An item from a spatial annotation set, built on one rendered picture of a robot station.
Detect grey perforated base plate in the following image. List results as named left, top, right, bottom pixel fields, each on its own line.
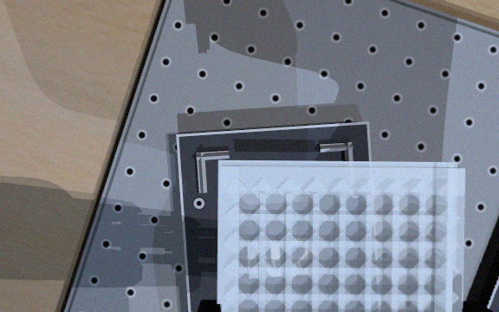
left=64, top=0, right=499, bottom=312

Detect white well plate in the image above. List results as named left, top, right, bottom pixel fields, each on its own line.
left=217, top=160, right=465, bottom=312

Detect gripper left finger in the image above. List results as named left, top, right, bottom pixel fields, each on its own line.
left=198, top=300, right=221, bottom=312

